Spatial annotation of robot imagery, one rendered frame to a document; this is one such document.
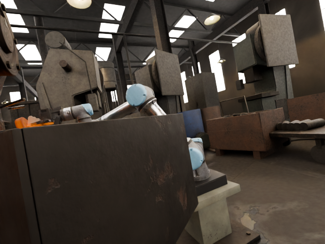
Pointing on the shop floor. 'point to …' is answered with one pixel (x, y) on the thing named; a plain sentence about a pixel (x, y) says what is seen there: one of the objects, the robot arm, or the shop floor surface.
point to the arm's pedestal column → (216, 227)
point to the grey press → (163, 80)
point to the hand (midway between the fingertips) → (26, 127)
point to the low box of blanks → (246, 132)
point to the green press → (267, 63)
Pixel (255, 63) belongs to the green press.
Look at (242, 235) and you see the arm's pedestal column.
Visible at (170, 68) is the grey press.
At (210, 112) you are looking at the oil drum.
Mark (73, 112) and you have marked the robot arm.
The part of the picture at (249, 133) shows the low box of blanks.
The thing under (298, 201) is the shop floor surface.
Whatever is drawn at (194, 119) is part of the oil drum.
